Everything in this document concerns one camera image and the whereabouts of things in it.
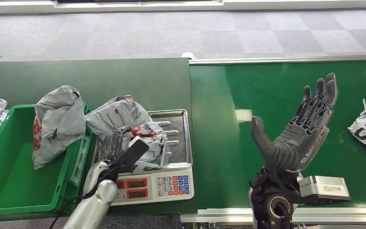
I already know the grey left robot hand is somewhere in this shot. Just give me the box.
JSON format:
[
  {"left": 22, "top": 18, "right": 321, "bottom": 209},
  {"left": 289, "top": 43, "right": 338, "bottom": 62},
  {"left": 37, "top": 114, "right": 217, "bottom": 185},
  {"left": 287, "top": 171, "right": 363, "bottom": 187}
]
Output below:
[{"left": 102, "top": 125, "right": 133, "bottom": 163}]

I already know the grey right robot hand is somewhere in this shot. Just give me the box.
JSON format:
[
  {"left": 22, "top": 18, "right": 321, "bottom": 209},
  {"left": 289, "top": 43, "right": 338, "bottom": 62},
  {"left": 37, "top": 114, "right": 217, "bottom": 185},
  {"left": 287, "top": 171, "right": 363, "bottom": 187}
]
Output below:
[{"left": 250, "top": 73, "right": 339, "bottom": 174}]

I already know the grey mailer package red print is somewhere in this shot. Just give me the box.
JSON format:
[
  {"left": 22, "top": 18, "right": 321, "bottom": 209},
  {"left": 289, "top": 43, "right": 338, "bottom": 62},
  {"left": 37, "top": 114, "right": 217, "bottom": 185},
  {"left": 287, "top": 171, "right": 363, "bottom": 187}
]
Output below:
[{"left": 85, "top": 95, "right": 169, "bottom": 174}]

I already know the crumpled grey mailer package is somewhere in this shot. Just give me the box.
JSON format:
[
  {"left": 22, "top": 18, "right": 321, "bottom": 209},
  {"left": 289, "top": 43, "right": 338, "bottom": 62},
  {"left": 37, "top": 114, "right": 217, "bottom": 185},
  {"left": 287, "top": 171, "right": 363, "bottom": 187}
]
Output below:
[{"left": 32, "top": 85, "right": 87, "bottom": 171}]

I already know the green plastic basket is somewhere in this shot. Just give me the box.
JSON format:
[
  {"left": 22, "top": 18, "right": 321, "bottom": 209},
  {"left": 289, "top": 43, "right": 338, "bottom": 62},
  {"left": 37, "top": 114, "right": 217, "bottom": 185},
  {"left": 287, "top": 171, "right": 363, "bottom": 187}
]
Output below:
[{"left": 0, "top": 102, "right": 93, "bottom": 222}]

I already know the steel tray electronic scale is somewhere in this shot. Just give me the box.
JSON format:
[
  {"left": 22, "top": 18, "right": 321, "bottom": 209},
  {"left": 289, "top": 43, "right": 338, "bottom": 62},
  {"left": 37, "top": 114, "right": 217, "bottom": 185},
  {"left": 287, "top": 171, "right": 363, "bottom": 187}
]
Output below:
[{"left": 90, "top": 109, "right": 195, "bottom": 207}]

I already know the green conveyor belt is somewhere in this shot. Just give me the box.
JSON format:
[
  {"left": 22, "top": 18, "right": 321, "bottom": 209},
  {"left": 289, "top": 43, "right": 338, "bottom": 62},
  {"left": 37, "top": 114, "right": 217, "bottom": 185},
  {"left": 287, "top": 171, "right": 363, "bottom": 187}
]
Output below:
[{"left": 180, "top": 54, "right": 366, "bottom": 225}]

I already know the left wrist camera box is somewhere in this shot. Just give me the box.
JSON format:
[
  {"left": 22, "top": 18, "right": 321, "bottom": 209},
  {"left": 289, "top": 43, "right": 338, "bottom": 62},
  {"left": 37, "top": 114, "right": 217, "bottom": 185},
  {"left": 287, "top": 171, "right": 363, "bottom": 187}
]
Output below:
[{"left": 112, "top": 135, "right": 150, "bottom": 175}]

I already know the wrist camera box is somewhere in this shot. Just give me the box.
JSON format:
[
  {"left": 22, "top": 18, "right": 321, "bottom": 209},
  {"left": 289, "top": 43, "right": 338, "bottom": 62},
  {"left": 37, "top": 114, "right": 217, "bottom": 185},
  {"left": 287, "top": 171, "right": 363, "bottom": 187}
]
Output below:
[
  {"left": 298, "top": 176, "right": 352, "bottom": 204},
  {"left": 112, "top": 135, "right": 150, "bottom": 175}
]

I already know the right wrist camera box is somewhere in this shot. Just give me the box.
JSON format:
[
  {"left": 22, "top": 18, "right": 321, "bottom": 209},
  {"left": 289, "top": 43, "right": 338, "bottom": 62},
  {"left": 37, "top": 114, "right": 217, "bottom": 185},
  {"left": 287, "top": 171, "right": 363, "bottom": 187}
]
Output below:
[{"left": 298, "top": 176, "right": 352, "bottom": 204}]

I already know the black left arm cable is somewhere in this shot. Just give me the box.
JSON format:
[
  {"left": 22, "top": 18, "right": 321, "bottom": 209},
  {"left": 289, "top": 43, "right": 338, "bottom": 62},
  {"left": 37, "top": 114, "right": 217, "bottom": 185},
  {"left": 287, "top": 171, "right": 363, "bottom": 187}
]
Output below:
[{"left": 48, "top": 195, "right": 87, "bottom": 229}]

